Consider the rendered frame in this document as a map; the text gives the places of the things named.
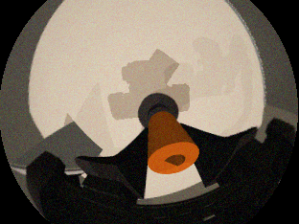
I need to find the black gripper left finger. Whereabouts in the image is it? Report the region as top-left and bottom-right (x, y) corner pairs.
(74, 127), (149, 200)

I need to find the orange knob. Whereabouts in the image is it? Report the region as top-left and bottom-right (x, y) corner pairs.
(147, 112), (199, 174)

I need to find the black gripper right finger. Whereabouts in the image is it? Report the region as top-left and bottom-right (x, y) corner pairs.
(180, 123), (260, 188)

